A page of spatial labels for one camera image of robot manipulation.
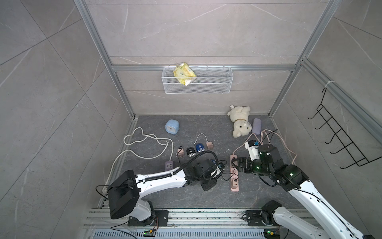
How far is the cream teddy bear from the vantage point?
1.06 metres

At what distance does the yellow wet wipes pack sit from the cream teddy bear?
43cm

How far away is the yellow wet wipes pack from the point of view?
0.87 meters

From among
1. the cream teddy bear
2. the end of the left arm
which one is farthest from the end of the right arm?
the cream teddy bear
